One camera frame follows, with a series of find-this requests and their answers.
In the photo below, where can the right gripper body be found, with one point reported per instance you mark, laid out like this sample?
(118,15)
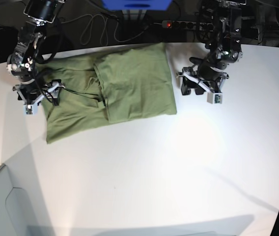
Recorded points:
(37,91)

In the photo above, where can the blue box overhead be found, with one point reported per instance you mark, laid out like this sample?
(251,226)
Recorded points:
(136,4)

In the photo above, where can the green T-shirt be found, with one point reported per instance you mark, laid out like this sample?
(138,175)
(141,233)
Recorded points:
(108,87)

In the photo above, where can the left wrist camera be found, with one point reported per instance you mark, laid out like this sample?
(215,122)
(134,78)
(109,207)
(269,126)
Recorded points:
(30,109)

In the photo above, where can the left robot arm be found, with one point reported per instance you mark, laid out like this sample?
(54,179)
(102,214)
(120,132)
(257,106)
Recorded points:
(224,41)

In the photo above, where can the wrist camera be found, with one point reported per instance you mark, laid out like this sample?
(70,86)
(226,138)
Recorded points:
(30,109)
(214,98)

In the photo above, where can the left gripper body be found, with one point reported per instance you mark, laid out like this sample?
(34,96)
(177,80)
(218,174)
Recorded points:
(206,77)

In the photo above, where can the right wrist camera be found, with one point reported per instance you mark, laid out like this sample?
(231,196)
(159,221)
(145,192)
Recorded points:
(214,98)

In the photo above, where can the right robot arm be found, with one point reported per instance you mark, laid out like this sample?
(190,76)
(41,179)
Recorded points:
(26,55)

